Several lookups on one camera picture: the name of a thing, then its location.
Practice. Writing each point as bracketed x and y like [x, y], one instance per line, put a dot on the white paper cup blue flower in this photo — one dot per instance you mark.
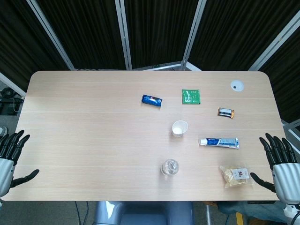
[179, 129]

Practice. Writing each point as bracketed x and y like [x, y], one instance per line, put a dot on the blue-grey robot torso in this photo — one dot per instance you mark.
[143, 214]

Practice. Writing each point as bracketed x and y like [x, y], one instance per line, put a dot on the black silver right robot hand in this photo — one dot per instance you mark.
[287, 180]

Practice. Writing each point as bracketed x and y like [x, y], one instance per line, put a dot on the white blue toothpaste tube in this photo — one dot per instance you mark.
[221, 142]

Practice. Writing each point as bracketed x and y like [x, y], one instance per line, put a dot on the orange black snack bar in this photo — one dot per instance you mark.
[226, 113]

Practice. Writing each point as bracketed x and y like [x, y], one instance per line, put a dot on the black table control box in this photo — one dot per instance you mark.
[262, 202]

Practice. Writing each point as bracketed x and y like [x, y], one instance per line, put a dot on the clear bag of snacks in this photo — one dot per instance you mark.
[235, 176]

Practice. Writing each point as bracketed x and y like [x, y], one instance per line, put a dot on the black folding screen panel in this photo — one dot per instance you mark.
[288, 77]
[89, 35]
[234, 30]
[159, 30]
[18, 35]

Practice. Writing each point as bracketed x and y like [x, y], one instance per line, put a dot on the green square sachet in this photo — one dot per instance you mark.
[191, 96]

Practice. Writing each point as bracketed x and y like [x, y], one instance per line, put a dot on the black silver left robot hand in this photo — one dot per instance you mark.
[5, 171]

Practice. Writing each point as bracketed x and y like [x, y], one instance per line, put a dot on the transparent plastic water bottle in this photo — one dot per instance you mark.
[170, 167]

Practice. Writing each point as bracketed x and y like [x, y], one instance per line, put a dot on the blue snack packet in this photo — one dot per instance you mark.
[152, 100]

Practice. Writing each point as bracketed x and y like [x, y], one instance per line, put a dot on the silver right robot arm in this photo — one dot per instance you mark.
[291, 214]

